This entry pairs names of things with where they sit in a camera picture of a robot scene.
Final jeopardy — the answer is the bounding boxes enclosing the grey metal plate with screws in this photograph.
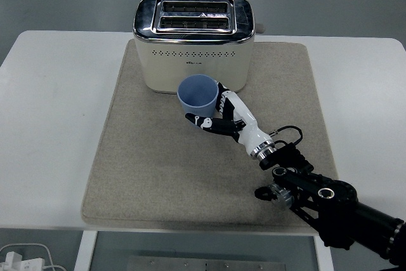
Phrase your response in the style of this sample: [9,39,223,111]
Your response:
[126,255,288,271]

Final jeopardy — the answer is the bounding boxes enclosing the white power strip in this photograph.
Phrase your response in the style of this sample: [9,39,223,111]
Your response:
[0,251,45,271]

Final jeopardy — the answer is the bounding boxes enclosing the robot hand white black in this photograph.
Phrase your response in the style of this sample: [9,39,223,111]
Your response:
[185,81,273,157]

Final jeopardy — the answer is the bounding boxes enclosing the white table leg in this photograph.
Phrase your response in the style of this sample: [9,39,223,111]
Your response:
[73,230,98,271]
[313,234,336,271]

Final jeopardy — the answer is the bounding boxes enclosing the beige felt mat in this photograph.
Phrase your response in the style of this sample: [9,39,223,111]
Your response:
[80,39,349,231]

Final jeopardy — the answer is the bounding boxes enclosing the light blue ribbed cup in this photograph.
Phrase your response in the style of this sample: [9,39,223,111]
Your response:
[176,74,219,129]

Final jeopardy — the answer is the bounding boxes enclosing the cream and chrome toaster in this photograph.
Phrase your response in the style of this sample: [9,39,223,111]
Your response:
[132,0,266,96]

